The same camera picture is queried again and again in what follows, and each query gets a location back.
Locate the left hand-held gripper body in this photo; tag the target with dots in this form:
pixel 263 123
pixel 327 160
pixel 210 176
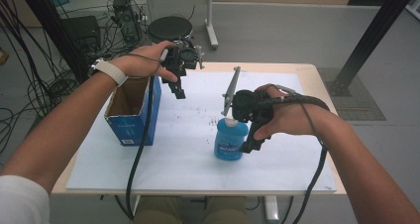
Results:
pixel 183 57

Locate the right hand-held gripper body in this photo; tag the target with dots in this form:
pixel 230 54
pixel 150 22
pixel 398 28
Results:
pixel 251 106

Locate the blue plastic bottle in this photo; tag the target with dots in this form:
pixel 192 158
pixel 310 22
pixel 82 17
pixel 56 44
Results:
pixel 228 144

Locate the blue cardboard box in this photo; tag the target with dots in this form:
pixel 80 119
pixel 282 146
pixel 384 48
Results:
pixel 132 131

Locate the person's right hand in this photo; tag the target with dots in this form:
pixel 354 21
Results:
pixel 294 118

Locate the person's left hand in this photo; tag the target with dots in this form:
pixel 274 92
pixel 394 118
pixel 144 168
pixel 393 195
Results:
pixel 138 63

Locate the black round stool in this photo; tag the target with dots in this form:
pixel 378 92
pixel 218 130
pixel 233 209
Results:
pixel 170 27

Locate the white-legged desk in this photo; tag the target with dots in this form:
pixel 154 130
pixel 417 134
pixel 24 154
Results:
pixel 210 12

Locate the white table leg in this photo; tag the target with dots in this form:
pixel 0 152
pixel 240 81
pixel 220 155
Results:
pixel 271 209
pixel 136 204

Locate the wristwatch with white band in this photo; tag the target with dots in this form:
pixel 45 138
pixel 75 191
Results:
pixel 109 68

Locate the grey electronic device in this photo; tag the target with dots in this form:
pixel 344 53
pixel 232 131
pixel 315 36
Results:
pixel 127 19

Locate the white board sheet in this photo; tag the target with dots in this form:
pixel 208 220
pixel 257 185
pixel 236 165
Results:
pixel 185 164

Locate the person's right leg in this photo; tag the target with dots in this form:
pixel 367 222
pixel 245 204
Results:
pixel 224 212

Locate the person's leg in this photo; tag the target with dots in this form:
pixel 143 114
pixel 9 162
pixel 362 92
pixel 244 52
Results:
pixel 158 212
pixel 224 212

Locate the black computer tower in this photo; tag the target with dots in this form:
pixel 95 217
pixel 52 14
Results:
pixel 82 32

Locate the grey floor mat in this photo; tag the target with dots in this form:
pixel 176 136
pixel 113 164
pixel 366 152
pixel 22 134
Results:
pixel 363 108

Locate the person's left leg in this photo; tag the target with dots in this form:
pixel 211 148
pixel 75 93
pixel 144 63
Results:
pixel 158 212

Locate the person's white sleeve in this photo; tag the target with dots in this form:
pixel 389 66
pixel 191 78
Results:
pixel 21 201

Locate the black metal post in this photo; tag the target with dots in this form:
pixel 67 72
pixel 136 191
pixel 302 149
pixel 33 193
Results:
pixel 375 32
pixel 52 32

